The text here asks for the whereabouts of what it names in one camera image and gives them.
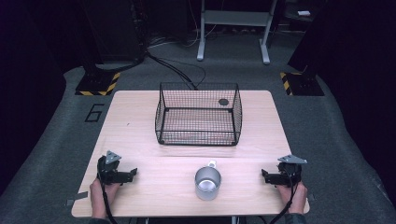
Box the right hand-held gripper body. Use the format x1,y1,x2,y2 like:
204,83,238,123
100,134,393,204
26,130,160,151
276,154,308,188

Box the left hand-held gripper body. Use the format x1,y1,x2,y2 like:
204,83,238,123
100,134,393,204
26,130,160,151
96,150,125,186

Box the person's right hand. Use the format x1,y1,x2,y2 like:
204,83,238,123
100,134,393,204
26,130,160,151
276,181,308,216

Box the grey tape pieces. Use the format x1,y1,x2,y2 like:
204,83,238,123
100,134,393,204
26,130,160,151
64,190,90,207

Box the silver metal cup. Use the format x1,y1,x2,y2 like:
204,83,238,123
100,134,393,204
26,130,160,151
194,160,223,202

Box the black metal stand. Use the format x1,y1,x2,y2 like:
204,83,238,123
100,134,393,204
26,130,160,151
76,0,106,77

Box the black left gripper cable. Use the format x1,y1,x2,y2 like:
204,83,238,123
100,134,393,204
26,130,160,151
98,174,119,224

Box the black wire mesh basket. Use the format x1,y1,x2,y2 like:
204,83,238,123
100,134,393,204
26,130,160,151
154,81,244,147

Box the black yellow striped base plate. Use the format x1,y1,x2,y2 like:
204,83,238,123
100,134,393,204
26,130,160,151
75,71,121,97
279,71,325,97

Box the black floor cables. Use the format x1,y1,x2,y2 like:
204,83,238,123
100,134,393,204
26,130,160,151
145,49,207,91

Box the white metal desk frame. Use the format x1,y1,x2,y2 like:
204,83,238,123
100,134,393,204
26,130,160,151
196,0,278,65

